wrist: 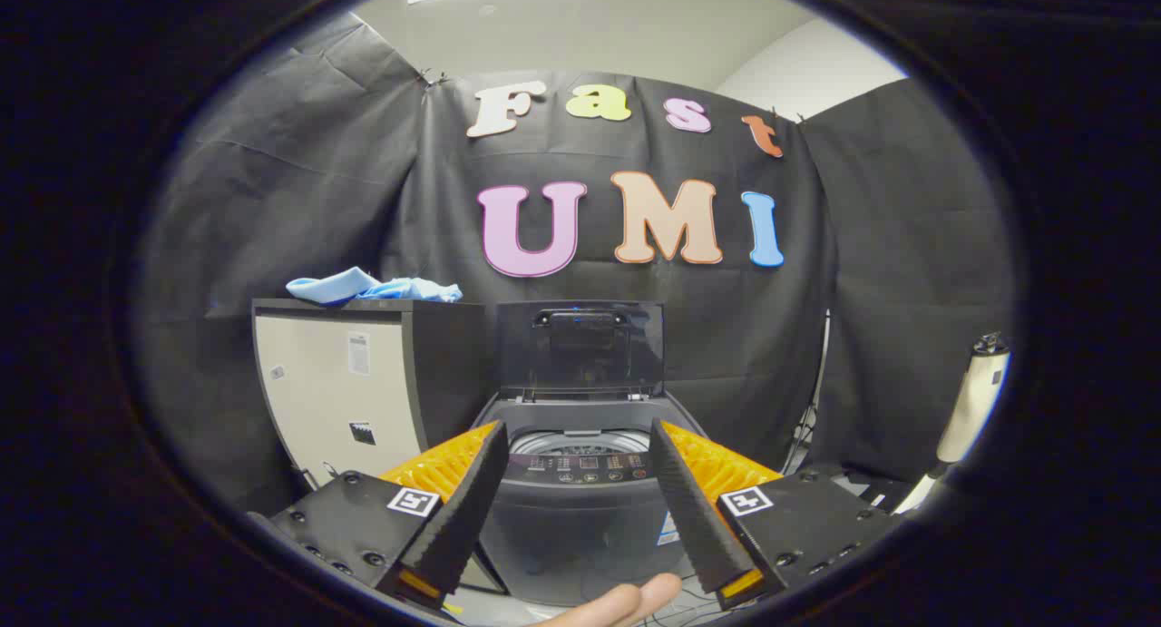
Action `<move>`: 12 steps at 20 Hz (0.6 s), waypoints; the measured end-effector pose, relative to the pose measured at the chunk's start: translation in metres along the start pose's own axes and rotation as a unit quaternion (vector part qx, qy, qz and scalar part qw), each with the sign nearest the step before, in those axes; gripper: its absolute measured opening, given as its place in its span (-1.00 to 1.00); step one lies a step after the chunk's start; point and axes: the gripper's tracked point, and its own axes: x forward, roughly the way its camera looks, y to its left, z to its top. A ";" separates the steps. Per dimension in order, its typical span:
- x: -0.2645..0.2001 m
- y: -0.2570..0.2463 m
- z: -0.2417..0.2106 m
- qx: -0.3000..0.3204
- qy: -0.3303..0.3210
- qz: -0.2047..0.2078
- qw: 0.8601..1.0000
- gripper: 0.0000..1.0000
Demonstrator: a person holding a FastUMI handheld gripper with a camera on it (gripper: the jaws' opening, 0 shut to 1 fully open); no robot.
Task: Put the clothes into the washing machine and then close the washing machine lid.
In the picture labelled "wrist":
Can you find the black backdrop cloth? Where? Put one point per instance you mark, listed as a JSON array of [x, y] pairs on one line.
[[726, 337]]

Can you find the metal tripod stand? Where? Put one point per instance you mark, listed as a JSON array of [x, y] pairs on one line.
[[812, 400]]

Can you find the grey washing machine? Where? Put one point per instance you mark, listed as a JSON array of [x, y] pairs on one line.
[[571, 527]]

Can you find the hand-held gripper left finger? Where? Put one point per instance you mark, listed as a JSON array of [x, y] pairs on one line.
[[472, 500]]

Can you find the light blue button shirt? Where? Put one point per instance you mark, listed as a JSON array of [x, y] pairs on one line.
[[363, 288]]

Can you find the beige cabinet with dark top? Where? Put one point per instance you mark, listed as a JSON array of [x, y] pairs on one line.
[[326, 382]]

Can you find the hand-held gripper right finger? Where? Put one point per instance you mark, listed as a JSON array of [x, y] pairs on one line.
[[689, 509]]

